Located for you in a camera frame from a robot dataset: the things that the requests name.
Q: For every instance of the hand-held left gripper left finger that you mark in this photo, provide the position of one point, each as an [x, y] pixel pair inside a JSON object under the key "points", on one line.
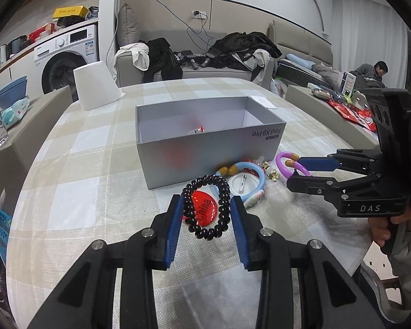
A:
{"points": [[176, 228]]}

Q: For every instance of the blue plastic basin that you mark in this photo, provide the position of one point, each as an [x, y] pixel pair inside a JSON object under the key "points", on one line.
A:
{"points": [[15, 100], [13, 84]]}

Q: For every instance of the white washing machine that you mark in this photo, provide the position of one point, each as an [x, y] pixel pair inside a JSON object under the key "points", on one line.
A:
{"points": [[68, 58]]}

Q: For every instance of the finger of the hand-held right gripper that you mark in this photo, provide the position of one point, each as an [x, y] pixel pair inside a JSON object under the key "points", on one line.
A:
{"points": [[304, 183], [316, 164]]}

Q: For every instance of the black striped trousers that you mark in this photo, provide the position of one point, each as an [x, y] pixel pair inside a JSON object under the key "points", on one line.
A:
{"points": [[161, 58]]}

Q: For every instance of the white round pin badge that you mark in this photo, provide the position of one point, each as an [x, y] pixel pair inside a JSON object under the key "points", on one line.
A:
{"points": [[239, 185]]}

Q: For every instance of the grey upholstered stool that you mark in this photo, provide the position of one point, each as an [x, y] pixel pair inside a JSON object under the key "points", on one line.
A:
{"points": [[315, 109], [24, 133]]}

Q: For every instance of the white paper roll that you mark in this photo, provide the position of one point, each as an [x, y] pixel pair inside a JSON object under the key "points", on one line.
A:
{"points": [[94, 85]]}

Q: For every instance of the white and black jacket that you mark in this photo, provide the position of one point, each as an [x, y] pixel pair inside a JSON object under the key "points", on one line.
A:
{"points": [[257, 61]]}

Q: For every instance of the person's right forearm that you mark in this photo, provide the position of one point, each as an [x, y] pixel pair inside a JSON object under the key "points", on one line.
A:
{"points": [[409, 274]]}

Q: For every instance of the white and blue carton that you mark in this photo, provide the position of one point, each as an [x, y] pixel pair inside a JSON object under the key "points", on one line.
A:
{"points": [[347, 82]]}

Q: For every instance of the red box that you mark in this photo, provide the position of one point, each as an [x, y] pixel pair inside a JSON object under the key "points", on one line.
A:
{"points": [[41, 32]]}

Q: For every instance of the grey cushion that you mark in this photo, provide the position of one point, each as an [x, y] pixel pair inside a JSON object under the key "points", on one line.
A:
{"points": [[128, 24]]}

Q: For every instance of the white garment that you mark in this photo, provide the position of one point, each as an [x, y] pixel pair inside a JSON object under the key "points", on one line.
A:
{"points": [[137, 54]]}

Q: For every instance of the wall outlet with plug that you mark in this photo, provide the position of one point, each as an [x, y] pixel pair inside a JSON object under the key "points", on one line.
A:
{"points": [[198, 14]]}

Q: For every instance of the person's right hand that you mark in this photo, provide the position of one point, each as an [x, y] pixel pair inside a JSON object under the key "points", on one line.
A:
{"points": [[379, 233]]}

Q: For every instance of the grey sofa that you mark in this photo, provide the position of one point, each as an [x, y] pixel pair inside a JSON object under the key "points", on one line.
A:
{"points": [[198, 75]]}

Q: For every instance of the white paper card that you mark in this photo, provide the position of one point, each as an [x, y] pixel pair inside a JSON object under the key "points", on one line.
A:
{"points": [[264, 102]]}

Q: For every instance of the wet wipes pack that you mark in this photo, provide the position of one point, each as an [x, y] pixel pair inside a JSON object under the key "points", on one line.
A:
{"points": [[15, 111]]}

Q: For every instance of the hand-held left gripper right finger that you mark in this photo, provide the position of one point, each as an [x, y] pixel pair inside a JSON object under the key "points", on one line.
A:
{"points": [[239, 234]]}

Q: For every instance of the red round badge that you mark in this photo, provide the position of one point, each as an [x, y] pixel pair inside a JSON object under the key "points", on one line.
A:
{"points": [[202, 209]]}

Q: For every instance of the yellow cardboard box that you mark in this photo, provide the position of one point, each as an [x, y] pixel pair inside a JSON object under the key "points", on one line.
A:
{"points": [[70, 12]]}

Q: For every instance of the small red white trinket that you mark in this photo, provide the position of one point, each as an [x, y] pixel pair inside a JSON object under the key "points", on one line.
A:
{"points": [[198, 130]]}

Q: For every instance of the light blue pillow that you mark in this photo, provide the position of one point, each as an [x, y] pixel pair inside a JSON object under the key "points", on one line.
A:
{"points": [[299, 60]]}

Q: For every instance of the white kettle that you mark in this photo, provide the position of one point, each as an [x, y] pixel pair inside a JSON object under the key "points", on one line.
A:
{"points": [[1, 56]]}

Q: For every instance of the flower hair clip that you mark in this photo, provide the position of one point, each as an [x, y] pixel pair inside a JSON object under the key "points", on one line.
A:
{"points": [[272, 174]]}

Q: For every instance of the white curtain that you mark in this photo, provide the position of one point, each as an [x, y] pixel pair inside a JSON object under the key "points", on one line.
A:
{"points": [[366, 34]]}

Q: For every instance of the red snack packet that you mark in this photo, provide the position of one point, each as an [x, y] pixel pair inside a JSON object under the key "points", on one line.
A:
{"points": [[349, 113]]}

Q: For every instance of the grey cardboard box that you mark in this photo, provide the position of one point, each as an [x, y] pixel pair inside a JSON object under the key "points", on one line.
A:
{"points": [[178, 159]]}

